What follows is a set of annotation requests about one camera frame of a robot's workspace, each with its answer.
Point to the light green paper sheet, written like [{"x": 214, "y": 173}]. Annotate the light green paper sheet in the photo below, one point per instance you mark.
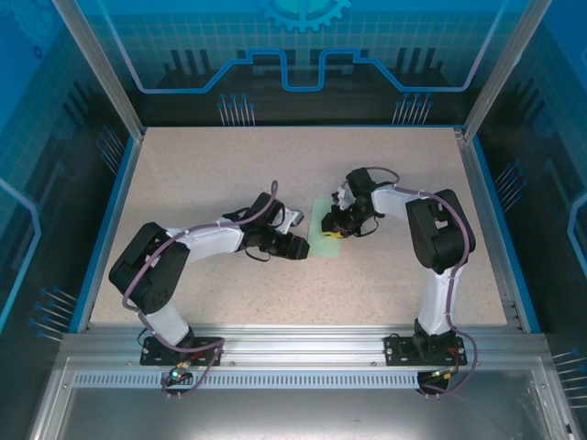
[{"x": 328, "y": 248}]

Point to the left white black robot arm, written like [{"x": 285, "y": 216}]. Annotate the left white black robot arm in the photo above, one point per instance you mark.
[{"x": 151, "y": 275}]

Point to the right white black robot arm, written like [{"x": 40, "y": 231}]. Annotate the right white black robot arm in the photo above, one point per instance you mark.
[{"x": 440, "y": 238}]

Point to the blue table edge strip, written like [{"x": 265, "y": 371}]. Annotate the blue table edge strip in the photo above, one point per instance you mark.
[
  {"x": 118, "y": 206},
  {"x": 496, "y": 206}
]

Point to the grey metal panel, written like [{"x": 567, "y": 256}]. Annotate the grey metal panel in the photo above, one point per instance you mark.
[{"x": 298, "y": 412}]

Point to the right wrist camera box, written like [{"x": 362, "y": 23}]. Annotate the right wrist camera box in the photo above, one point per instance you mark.
[{"x": 343, "y": 192}]

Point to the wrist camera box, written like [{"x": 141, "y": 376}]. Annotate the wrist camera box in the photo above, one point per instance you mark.
[
  {"x": 343, "y": 192},
  {"x": 295, "y": 218}
]

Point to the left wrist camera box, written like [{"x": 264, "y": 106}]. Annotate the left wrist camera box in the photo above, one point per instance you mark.
[{"x": 295, "y": 218}]

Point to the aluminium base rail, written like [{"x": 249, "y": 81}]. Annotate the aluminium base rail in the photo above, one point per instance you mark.
[{"x": 298, "y": 341}]

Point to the aluminium table side rail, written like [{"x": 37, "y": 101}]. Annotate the aluminium table side rail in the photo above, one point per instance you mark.
[{"x": 477, "y": 183}]

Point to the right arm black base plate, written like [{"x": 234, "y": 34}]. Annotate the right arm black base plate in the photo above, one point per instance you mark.
[{"x": 396, "y": 350}]

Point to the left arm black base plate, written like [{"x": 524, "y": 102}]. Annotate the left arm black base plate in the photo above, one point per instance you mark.
[{"x": 151, "y": 353}]

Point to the aluminium frame post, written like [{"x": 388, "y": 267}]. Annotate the aluminium frame post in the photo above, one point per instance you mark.
[
  {"x": 501, "y": 73},
  {"x": 105, "y": 73}
]

